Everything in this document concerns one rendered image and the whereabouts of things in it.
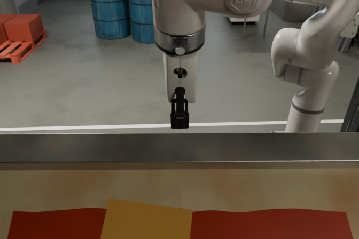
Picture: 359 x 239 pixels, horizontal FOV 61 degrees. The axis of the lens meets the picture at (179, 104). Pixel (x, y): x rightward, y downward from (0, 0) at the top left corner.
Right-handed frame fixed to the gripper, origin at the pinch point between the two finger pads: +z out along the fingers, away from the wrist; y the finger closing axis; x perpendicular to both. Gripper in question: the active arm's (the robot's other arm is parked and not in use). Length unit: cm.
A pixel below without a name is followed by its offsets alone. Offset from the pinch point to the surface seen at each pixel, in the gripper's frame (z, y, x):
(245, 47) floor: 261, 345, -108
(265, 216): -6.1, -23.5, -10.3
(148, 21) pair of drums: 232, 374, 44
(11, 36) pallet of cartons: 239, 348, 251
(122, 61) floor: 246, 298, 79
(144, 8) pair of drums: 213, 380, 49
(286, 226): -5.8, -24.7, -12.6
